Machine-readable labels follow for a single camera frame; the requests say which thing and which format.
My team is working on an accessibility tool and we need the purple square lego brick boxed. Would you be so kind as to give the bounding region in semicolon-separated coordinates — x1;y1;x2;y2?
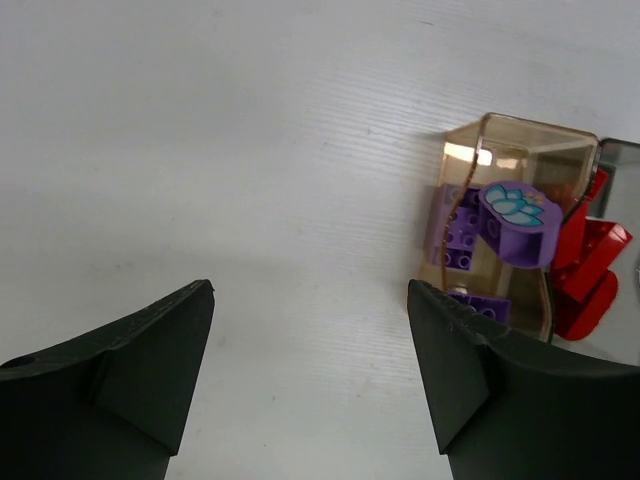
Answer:
425;183;483;273

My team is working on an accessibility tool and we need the amber transparent container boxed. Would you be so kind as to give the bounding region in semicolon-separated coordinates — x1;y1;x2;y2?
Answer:
418;113;598;342

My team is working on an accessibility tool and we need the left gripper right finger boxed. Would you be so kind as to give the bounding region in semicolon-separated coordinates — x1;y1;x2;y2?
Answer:
407;280;639;479

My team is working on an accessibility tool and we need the red flower lego piece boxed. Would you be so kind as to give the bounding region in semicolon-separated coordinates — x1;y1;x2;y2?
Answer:
550;167;633;301

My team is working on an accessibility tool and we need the purple lego piece with butterfly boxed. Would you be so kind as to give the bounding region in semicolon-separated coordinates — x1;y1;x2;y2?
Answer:
478;181;563;269

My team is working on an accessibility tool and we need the purple curved lego brick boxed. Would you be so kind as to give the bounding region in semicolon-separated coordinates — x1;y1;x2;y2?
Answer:
448;291;511;324

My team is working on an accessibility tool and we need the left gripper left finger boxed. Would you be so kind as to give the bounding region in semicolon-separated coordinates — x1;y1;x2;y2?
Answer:
1;280;215;479

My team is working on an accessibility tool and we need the red curved lego brick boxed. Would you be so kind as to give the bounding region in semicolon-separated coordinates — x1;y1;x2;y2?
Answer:
553;270;619;341

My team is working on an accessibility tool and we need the grey transparent container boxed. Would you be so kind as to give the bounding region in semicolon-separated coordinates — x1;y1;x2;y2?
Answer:
551;138;639;365

